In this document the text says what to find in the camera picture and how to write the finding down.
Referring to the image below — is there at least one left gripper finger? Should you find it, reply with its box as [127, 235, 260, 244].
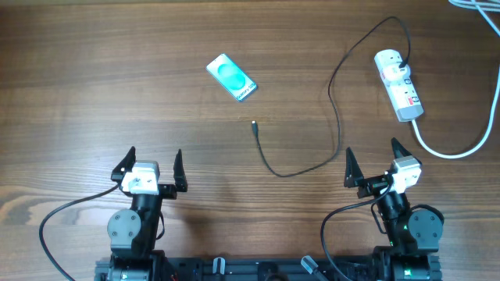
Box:
[111, 146, 136, 182]
[173, 149, 188, 191]

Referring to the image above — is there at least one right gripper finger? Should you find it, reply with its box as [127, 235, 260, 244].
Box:
[391, 137, 422, 166]
[344, 148, 364, 188]

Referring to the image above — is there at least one white power strip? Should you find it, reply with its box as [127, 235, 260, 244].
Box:
[374, 49, 423, 122]

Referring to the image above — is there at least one black USB charging cable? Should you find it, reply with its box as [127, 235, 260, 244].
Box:
[251, 16, 413, 179]

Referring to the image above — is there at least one teal screen Galaxy smartphone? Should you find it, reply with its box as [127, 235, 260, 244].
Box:
[205, 53, 258, 102]

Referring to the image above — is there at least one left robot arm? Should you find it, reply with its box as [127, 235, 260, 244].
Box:
[95, 147, 188, 281]

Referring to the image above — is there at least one white USB charger plug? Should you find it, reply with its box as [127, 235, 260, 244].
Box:
[380, 63, 411, 84]

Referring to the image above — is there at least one black right camera cable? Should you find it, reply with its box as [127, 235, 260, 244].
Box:
[320, 183, 394, 281]

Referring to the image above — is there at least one black camera cable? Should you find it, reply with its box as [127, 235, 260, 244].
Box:
[38, 183, 122, 281]
[320, 183, 394, 281]

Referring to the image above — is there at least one black left camera cable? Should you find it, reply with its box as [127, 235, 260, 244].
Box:
[38, 183, 122, 281]

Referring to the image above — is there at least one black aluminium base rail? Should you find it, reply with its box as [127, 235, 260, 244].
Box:
[94, 255, 443, 281]

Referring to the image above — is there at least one white power strip cord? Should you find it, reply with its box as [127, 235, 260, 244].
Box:
[410, 0, 500, 160]

